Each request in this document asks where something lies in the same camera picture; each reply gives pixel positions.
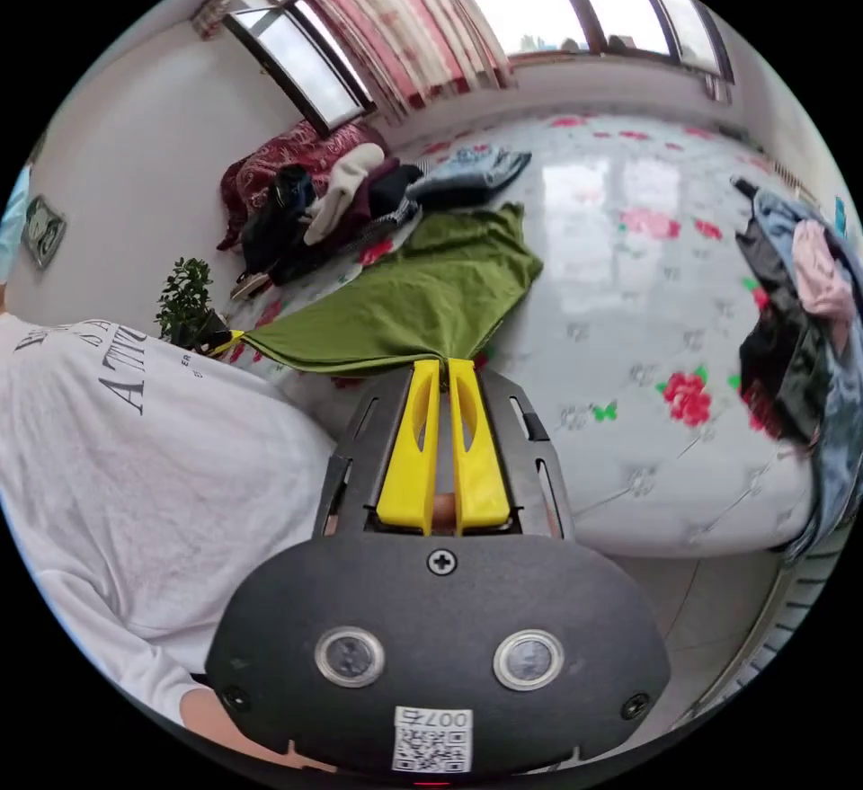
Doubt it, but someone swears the green sleeveless shirt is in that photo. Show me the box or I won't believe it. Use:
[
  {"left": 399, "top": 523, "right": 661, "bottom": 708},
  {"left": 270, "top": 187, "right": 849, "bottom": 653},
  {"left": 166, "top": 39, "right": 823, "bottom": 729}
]
[{"left": 241, "top": 201, "right": 545, "bottom": 378}]

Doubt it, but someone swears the potted green plant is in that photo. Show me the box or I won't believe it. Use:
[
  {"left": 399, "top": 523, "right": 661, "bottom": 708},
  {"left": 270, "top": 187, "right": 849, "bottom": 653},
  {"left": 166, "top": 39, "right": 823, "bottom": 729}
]
[{"left": 153, "top": 256, "right": 232, "bottom": 351}]

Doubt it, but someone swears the framed wall picture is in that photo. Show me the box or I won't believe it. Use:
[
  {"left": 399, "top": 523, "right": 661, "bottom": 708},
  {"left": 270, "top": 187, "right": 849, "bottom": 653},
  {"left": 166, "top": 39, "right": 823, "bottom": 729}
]
[{"left": 20, "top": 194, "right": 68, "bottom": 271}]

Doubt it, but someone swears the red and white curtain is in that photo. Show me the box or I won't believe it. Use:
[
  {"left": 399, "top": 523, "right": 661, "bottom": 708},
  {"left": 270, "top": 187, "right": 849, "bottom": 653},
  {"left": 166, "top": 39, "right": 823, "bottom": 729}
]
[{"left": 192, "top": 0, "right": 521, "bottom": 125}]

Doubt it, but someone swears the red patterned rolled quilt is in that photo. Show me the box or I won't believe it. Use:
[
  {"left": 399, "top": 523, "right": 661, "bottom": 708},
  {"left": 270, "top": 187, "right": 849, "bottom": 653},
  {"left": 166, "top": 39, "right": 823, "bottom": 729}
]
[{"left": 215, "top": 120, "right": 387, "bottom": 252}]

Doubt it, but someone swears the small window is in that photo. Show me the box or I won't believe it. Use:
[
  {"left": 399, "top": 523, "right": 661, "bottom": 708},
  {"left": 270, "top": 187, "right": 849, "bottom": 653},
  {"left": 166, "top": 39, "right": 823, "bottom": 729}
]
[{"left": 222, "top": 0, "right": 378, "bottom": 138}]

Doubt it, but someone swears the pile of clothes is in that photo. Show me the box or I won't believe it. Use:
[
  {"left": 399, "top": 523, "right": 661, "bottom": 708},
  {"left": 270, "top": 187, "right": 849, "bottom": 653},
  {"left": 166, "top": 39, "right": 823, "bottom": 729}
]
[
  {"left": 730, "top": 174, "right": 863, "bottom": 564},
  {"left": 228, "top": 144, "right": 534, "bottom": 300}
]

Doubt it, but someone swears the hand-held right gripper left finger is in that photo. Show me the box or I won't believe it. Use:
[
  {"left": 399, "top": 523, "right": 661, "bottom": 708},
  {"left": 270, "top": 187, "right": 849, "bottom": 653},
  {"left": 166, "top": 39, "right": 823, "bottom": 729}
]
[{"left": 375, "top": 359, "right": 443, "bottom": 529}]

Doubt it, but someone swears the bed with floral sheet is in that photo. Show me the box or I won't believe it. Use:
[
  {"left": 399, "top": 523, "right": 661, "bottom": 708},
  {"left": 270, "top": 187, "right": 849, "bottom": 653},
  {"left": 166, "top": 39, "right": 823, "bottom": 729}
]
[{"left": 220, "top": 111, "right": 832, "bottom": 559}]

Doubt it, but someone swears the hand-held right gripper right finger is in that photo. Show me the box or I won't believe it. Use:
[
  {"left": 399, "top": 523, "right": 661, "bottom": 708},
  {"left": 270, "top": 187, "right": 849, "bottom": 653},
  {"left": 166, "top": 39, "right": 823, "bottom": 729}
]
[{"left": 447, "top": 358, "right": 511, "bottom": 529}]

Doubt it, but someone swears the person's right hand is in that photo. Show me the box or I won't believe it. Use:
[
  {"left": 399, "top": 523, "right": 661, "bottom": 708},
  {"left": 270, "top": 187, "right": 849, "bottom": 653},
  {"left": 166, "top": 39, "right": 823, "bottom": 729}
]
[{"left": 177, "top": 684, "right": 338, "bottom": 775}]

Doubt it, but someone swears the person's body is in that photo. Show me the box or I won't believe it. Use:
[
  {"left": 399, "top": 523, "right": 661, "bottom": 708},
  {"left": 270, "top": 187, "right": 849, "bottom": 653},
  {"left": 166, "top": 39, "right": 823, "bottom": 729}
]
[{"left": 0, "top": 164, "right": 338, "bottom": 737}]

